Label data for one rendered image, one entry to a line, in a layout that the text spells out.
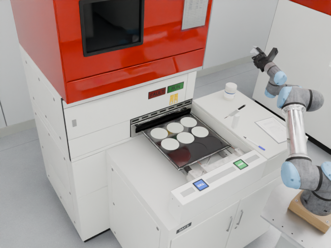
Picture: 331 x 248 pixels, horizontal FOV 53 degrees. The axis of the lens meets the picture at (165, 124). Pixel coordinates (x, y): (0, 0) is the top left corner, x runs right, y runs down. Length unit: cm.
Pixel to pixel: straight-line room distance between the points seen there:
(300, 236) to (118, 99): 110
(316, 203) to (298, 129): 35
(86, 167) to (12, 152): 144
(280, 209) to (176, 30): 102
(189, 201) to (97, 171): 70
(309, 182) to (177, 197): 58
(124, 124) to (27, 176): 136
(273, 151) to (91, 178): 103
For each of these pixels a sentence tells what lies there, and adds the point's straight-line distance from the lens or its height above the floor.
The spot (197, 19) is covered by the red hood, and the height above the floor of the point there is 151.
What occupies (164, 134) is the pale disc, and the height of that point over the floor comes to 90.
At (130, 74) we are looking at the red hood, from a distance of 164.
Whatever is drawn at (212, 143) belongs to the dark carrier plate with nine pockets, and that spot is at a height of 90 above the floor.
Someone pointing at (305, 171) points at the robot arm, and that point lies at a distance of 159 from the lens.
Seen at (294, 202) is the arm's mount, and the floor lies 88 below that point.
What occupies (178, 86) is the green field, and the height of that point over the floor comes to 110.
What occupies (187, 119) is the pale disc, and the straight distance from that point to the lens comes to 203.
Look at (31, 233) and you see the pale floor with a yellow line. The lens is 263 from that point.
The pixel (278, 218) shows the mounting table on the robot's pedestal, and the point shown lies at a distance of 172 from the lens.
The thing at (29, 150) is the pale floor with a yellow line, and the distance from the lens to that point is 325.
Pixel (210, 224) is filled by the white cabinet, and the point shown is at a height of 67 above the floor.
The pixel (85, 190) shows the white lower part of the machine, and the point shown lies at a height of 56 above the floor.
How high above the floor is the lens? 210
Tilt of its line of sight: 37 degrees down
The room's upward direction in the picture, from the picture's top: 5 degrees clockwise
